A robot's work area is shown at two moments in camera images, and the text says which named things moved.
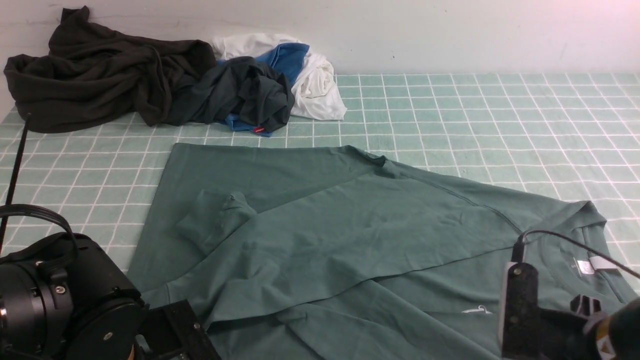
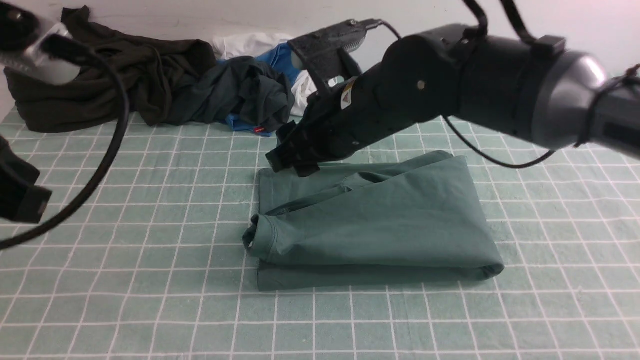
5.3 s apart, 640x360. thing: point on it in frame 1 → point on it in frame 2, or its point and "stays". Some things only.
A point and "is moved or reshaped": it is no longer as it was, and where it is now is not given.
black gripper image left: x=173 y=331 → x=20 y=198
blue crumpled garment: x=285 y=58 stays
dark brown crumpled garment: x=93 y=74 stays
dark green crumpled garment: x=241 y=88 stays
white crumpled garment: x=316 y=96 stays
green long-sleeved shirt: x=299 y=253 is moved or reshaped
